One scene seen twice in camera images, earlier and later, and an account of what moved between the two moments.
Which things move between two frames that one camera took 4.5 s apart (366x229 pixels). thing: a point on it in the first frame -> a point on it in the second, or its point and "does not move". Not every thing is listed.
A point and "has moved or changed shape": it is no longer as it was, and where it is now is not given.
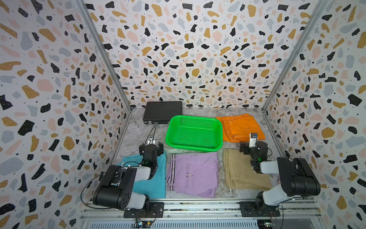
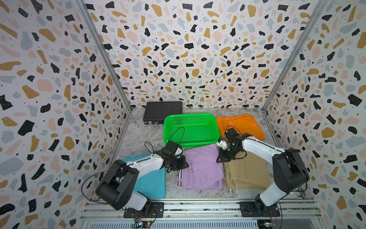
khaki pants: x=239 y=174 does not move
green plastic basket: x=195 y=133 has moved or changed shape
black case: x=161 y=112 does not move
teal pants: x=154 y=188 does not move
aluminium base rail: x=297 y=214 does not move
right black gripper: x=246 y=148 -> x=221 y=158
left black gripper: x=158 y=150 -> x=182 y=164
